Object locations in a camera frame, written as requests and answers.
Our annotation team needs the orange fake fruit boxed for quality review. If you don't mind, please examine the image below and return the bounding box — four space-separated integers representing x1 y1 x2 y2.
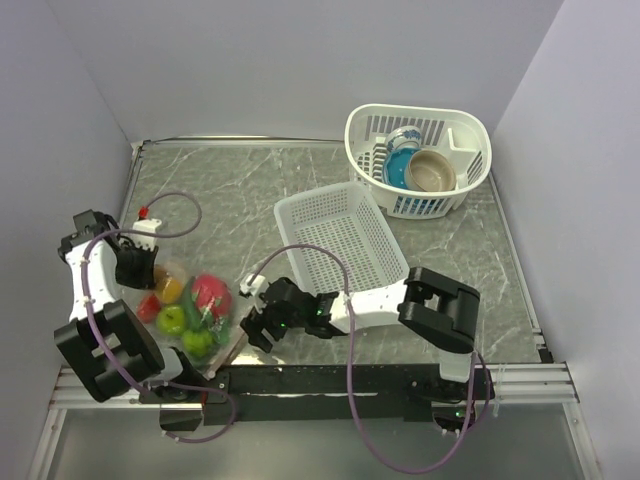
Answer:
154 269 184 305

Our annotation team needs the clear zip top bag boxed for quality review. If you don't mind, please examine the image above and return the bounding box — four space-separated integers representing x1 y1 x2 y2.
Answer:
134 261 245 379

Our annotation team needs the red fake dragon fruit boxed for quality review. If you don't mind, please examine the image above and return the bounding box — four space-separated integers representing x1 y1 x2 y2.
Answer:
191 274 232 318

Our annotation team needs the green fake apple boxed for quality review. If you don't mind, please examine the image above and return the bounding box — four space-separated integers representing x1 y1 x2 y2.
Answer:
181 329 214 358
155 304 187 336

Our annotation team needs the white rectangular perforated basket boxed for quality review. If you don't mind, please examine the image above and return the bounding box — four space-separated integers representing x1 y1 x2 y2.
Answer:
274 182 409 292

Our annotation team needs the green fake leafy vegetable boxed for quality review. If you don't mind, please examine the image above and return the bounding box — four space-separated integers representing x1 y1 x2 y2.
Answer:
180 287 231 345

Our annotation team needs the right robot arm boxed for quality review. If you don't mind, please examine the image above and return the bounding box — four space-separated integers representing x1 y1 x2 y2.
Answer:
239 267 481 403

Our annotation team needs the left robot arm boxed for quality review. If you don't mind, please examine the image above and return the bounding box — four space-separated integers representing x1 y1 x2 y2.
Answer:
54 210 205 403

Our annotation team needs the red fake mango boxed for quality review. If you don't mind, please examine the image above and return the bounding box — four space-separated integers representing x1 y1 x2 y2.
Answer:
136 293 162 324

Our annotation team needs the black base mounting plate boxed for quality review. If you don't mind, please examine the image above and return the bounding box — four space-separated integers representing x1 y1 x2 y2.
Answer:
139 364 495 433

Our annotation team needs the white oval dish rack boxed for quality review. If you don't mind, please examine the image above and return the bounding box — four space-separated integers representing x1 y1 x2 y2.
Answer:
344 104 492 220

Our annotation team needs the beige ceramic bowl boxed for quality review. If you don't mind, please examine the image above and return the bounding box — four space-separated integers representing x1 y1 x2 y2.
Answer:
405 150 457 193

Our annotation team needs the blue white patterned bowl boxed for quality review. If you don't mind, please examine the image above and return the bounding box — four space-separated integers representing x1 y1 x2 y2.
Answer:
385 125 422 153

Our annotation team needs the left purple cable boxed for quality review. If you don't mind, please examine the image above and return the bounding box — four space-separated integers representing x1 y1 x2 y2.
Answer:
82 192 239 446

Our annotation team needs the purple cable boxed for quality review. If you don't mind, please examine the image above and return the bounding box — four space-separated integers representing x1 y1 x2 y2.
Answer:
82 192 239 446
247 243 494 475

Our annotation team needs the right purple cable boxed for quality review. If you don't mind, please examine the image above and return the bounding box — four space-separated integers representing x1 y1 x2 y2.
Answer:
247 243 494 475

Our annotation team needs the aluminium frame rail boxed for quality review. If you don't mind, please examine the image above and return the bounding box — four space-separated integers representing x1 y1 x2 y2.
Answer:
27 363 603 479

